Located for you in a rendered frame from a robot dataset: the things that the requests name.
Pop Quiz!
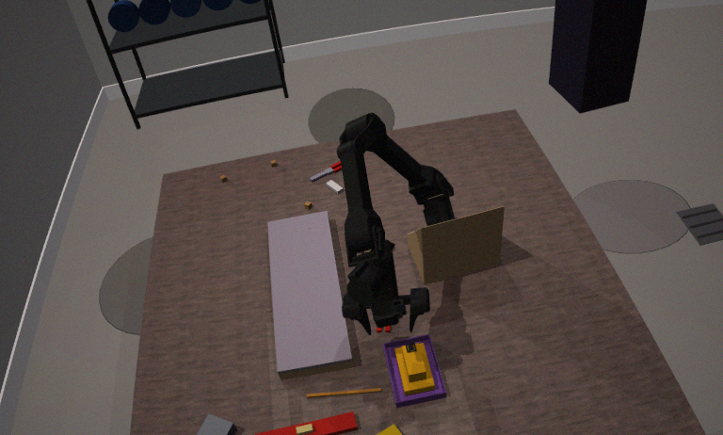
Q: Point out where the purple rectangular tray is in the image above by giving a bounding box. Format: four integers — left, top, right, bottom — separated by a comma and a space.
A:
383, 334, 446, 408

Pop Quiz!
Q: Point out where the thin orange-brown stick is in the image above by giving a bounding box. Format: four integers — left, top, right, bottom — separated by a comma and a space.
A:
306, 388, 381, 398

